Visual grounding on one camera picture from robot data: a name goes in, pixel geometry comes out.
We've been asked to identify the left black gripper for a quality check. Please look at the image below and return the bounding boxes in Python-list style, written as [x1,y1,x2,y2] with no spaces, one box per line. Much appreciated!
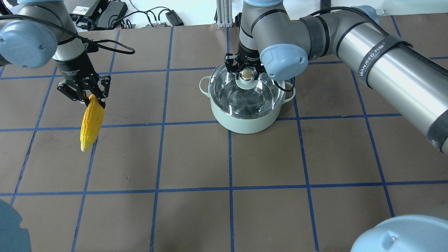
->
[57,59,111,109]

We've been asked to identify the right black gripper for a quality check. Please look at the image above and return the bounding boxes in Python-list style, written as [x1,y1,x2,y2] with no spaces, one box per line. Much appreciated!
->
[225,49,266,79]

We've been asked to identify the yellow corn cob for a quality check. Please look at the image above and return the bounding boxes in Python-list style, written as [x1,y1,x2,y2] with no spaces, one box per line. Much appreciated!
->
[80,94,105,152]

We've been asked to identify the glass pot lid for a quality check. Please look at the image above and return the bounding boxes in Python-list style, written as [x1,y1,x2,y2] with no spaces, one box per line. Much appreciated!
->
[208,63,286,119]

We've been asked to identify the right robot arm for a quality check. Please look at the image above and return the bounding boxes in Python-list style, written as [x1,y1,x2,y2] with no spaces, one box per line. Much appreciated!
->
[224,0,448,154]

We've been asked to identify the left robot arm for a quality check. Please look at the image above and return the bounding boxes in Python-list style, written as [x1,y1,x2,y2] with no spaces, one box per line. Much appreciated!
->
[0,0,111,107]

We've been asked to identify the mint green pot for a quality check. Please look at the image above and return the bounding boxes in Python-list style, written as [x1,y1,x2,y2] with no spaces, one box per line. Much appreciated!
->
[199,63,296,134]

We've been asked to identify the black power adapter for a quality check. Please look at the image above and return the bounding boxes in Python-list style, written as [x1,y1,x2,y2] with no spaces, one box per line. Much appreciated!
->
[165,10,184,27]

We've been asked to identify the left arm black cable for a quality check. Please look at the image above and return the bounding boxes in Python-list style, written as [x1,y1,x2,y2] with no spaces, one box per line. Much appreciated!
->
[0,14,135,55]

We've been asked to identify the aluminium frame post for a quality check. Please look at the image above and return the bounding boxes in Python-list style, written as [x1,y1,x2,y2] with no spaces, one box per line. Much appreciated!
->
[215,0,241,28]

